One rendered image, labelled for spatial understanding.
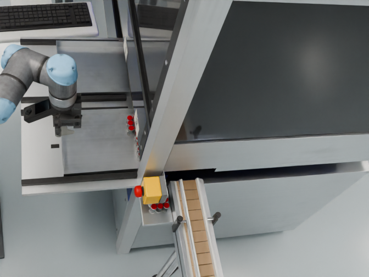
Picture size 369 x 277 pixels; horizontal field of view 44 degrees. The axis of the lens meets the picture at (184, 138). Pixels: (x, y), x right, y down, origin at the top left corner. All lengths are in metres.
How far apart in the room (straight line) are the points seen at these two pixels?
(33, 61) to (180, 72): 0.39
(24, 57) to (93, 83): 0.67
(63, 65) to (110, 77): 0.71
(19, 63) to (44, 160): 0.55
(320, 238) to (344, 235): 0.16
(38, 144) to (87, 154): 0.18
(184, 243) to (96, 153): 0.47
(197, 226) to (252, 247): 1.11
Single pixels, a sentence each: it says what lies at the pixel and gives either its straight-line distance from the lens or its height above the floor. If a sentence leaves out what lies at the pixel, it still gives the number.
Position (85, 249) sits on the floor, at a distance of 2.49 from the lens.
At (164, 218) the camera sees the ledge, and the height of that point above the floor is 0.88.
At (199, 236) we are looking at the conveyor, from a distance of 1.59.
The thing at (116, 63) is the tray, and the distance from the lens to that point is 1.94.
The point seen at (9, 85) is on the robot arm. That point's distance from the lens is 1.19.
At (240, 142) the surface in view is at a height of 1.20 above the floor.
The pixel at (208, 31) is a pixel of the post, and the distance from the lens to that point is 0.97.
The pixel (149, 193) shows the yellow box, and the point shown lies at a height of 1.03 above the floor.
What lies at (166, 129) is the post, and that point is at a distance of 1.29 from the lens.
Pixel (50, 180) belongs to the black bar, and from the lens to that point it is 1.64.
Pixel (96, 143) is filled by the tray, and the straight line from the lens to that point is 1.72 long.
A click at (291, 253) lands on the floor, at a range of 2.76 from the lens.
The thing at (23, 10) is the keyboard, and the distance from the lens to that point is 2.19.
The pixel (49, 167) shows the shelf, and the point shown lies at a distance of 1.68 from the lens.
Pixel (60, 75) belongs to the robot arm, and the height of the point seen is 1.44.
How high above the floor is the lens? 2.39
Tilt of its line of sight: 58 degrees down
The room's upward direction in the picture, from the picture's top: 24 degrees clockwise
